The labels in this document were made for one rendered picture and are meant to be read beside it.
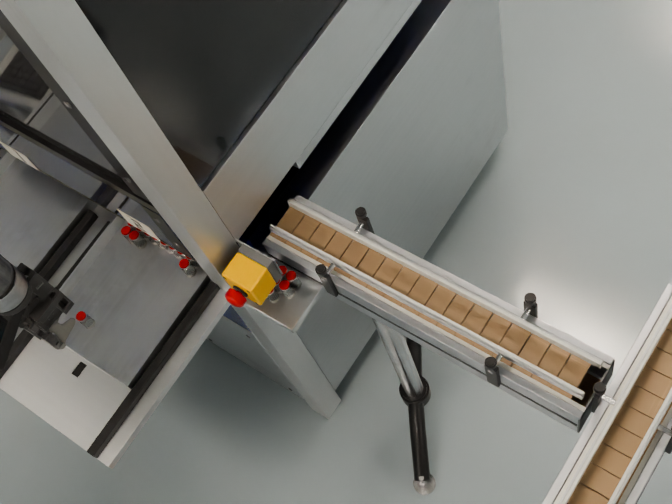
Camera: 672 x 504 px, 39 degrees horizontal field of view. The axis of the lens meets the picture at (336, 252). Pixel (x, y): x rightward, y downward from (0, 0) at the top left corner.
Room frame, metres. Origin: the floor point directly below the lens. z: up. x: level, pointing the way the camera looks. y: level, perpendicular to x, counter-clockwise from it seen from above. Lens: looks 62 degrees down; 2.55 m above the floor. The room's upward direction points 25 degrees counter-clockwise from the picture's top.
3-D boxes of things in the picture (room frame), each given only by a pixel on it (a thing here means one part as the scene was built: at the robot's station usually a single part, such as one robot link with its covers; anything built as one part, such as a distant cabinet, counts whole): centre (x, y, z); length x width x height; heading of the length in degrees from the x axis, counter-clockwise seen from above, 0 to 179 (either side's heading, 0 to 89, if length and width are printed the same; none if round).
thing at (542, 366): (0.70, -0.12, 0.92); 0.69 x 0.15 x 0.16; 34
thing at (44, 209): (1.29, 0.59, 0.90); 0.34 x 0.26 x 0.04; 124
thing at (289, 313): (0.87, 0.12, 0.87); 0.14 x 0.13 x 0.02; 124
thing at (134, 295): (1.00, 0.40, 0.90); 0.34 x 0.26 x 0.04; 124
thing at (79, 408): (1.11, 0.55, 0.87); 0.70 x 0.48 x 0.02; 34
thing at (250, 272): (0.86, 0.16, 1.00); 0.08 x 0.07 x 0.07; 124
